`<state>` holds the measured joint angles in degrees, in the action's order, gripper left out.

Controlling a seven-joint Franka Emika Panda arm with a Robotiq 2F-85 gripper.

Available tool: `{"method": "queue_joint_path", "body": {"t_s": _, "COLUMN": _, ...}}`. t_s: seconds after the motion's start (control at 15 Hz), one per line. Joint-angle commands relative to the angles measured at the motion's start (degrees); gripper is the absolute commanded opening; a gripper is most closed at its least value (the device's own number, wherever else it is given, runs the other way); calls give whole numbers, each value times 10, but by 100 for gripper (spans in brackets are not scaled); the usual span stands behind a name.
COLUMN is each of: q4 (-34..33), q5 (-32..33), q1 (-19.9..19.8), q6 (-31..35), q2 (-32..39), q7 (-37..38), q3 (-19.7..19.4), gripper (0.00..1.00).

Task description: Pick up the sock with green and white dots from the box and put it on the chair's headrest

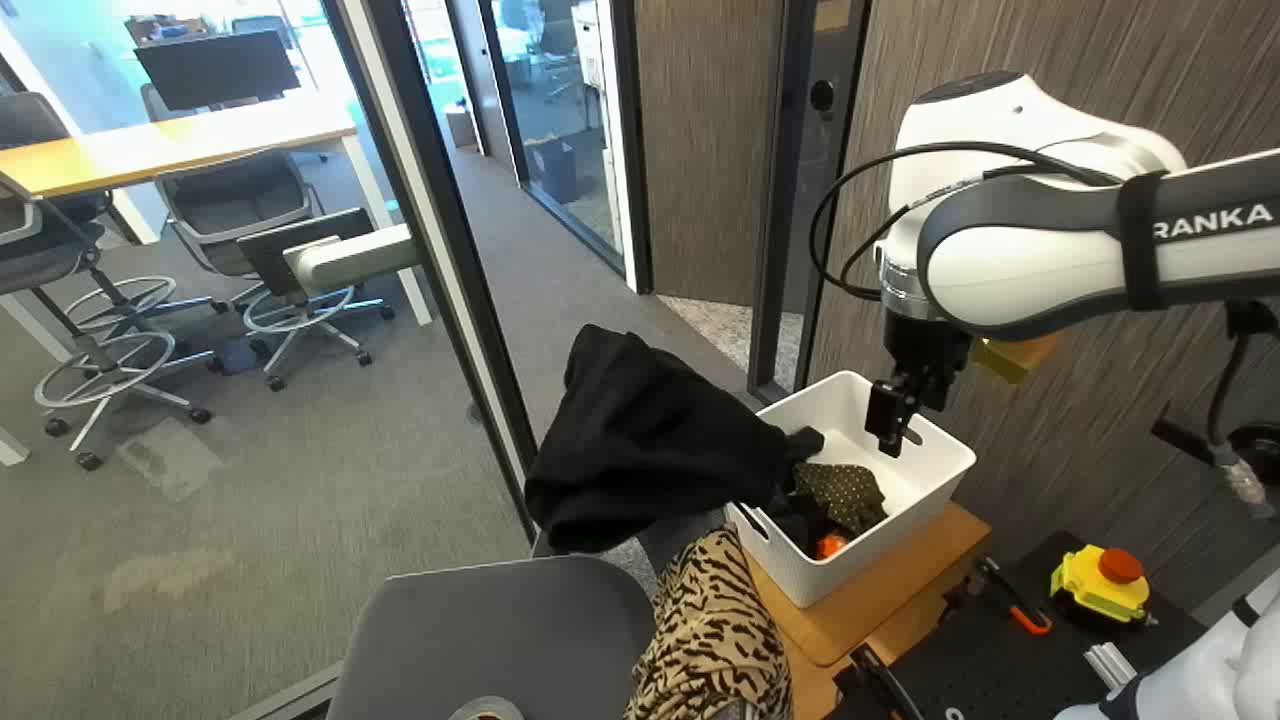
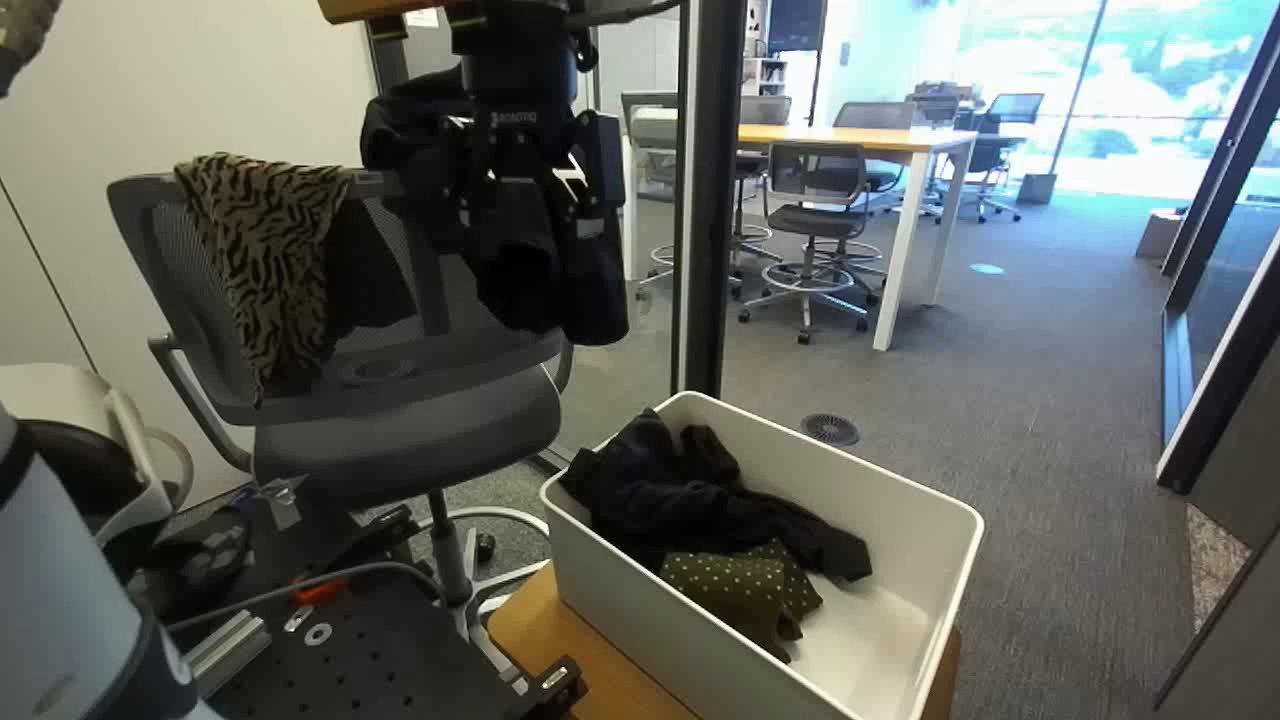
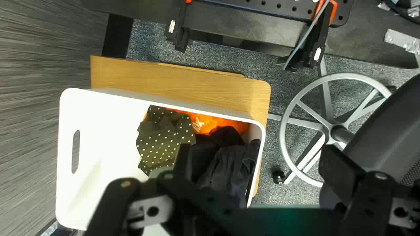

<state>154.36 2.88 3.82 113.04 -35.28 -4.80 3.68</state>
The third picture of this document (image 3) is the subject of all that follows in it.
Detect white plastic storage box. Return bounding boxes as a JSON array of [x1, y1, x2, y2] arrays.
[[55, 88, 265, 231]]

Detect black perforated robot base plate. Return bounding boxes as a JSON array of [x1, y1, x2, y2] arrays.
[[167, 0, 353, 70]]

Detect black clothes in box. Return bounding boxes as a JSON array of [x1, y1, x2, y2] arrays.
[[173, 127, 261, 209]]

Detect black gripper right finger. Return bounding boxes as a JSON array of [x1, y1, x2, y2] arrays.
[[319, 146, 420, 236]]

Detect grey office chair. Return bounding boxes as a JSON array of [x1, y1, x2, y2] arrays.
[[280, 74, 420, 207]]

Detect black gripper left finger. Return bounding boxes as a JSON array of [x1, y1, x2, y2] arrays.
[[87, 177, 184, 236]]

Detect orange cloth in box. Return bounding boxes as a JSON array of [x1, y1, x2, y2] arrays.
[[185, 112, 248, 135]]

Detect green white-dotted sock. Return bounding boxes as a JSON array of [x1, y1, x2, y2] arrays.
[[137, 107, 196, 175]]

